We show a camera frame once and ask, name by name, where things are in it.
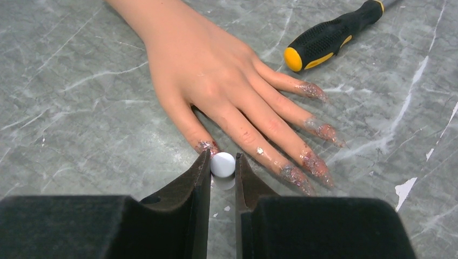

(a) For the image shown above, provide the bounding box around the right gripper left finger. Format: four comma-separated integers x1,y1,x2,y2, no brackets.
1,151,211,258

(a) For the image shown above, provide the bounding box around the far black yellow screwdriver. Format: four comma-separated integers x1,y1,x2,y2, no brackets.
283,0,396,72

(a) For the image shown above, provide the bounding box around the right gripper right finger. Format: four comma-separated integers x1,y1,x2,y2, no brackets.
235,153,416,258

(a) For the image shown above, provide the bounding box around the mannequin hand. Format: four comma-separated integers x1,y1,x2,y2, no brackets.
109,1,345,196

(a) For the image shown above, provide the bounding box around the white nail polish cap brush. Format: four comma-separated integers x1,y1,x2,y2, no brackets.
210,152,235,178

